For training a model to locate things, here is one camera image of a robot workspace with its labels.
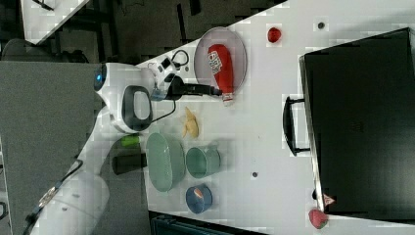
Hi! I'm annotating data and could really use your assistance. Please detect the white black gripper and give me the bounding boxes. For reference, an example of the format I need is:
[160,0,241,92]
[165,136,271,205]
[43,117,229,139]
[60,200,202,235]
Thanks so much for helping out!
[148,57,222,101]

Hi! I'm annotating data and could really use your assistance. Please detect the red ketchup bottle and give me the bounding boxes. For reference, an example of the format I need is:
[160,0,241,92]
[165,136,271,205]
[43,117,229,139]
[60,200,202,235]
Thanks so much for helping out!
[207,44,234,107]

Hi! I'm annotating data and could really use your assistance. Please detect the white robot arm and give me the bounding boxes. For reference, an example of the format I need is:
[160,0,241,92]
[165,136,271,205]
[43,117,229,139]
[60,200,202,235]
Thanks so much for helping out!
[23,57,222,235]

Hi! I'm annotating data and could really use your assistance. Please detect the grey round plate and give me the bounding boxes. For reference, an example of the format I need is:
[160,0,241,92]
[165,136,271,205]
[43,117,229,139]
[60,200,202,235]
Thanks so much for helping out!
[193,27,248,92]

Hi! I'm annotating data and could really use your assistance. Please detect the peeled toy banana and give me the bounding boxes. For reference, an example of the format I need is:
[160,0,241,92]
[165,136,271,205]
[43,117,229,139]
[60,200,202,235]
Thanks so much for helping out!
[182,107,199,138]

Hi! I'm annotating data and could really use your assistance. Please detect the green oval colander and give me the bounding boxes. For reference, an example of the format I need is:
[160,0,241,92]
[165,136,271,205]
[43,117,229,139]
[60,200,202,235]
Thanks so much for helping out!
[146,132,186,193]

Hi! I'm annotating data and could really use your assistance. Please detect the small green toy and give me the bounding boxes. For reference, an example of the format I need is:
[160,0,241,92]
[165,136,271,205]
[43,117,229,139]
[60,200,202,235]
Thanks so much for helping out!
[120,135,140,147]

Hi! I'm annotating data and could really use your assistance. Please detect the red strawberry toy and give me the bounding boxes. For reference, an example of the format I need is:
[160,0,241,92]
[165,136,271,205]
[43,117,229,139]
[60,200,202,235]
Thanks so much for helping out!
[267,27,282,43]

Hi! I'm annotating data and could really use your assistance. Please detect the black cylindrical cup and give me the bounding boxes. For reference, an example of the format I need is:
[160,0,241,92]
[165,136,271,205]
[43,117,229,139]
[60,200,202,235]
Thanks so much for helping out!
[112,154,147,175]

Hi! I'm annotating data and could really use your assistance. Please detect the orange slice toy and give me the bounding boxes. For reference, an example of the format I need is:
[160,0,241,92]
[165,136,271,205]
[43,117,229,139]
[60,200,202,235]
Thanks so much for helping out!
[194,188,204,199]

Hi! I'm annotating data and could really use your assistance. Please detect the blue bowl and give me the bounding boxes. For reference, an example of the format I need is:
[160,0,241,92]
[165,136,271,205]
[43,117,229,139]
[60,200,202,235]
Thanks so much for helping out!
[185,184,212,214]

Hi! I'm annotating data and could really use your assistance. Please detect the silver toaster oven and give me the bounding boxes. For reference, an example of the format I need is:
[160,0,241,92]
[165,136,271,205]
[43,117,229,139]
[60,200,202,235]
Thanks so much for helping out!
[299,27,415,224]

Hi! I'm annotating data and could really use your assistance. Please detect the pink toy fruit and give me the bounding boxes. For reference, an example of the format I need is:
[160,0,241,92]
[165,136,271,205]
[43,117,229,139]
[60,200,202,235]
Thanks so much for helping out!
[308,209,328,229]

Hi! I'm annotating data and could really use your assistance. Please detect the green cup with handle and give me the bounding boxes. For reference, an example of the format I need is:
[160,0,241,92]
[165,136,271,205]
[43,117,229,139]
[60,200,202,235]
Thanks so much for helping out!
[186,145,221,179]

